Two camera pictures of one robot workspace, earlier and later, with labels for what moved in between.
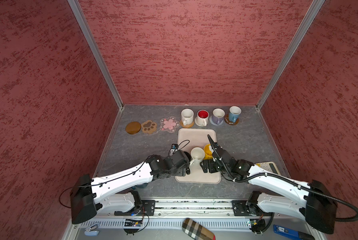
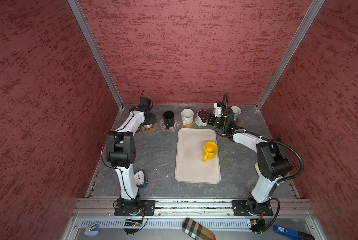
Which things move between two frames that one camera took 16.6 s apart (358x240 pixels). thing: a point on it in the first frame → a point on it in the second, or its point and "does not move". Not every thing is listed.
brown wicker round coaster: x=187 y=126 does not move
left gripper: x=181 y=171 → x=152 y=119
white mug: x=187 y=116 does not move
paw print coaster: x=148 y=127 does not move
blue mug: x=234 y=113 does not move
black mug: x=188 y=170 → x=168 y=117
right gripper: x=205 y=168 → x=211 y=117
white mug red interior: x=202 y=117 does not move
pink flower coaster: x=169 y=124 does not move
